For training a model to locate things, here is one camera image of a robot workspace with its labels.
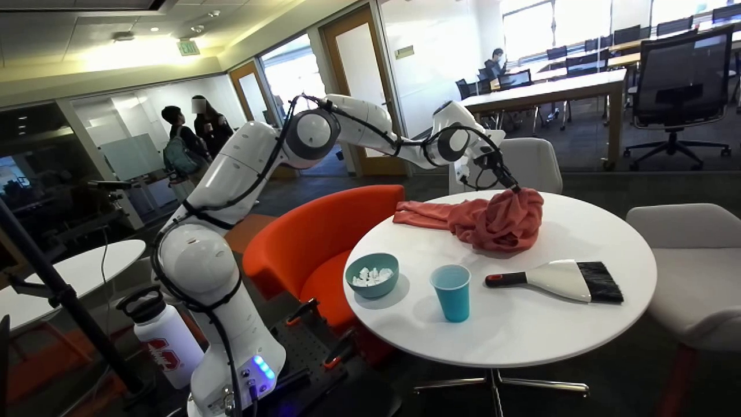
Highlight grey chair at right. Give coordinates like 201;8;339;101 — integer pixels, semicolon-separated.
626;202;741;352

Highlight long wooden table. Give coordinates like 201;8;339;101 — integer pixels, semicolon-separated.
464;68;626;172

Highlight black office chair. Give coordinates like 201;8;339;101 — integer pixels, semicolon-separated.
624;27;732;168

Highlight teal bowl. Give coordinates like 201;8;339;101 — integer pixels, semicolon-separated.
345;251;399;299

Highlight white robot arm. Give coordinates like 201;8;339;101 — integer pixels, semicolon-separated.
150;93;517;417

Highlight white water bottle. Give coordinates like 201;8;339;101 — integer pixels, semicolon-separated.
116;285;203;389

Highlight seated person far back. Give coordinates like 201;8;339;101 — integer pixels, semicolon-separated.
480;45;507;93

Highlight blue plastic cup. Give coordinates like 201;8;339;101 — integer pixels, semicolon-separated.
430;263;471;321

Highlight small round white table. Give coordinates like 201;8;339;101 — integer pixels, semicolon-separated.
0;238;147;329

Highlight orange armchair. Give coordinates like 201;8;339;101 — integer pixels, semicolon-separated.
240;185;405;334

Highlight black tripod pole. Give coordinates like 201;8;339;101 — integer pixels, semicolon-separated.
0;202;147;394

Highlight person with teal backpack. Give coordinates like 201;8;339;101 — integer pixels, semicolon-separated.
160;103;209;197

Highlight grey chair behind table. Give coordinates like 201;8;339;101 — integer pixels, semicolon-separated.
448;137;567;197

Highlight person in dark clothes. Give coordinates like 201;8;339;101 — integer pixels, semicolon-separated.
193;95;231;158

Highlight red cloth garment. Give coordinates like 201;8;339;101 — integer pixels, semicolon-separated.
394;187;544;251

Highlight white dustpan brush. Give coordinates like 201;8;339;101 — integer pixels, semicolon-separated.
485;260;624;302

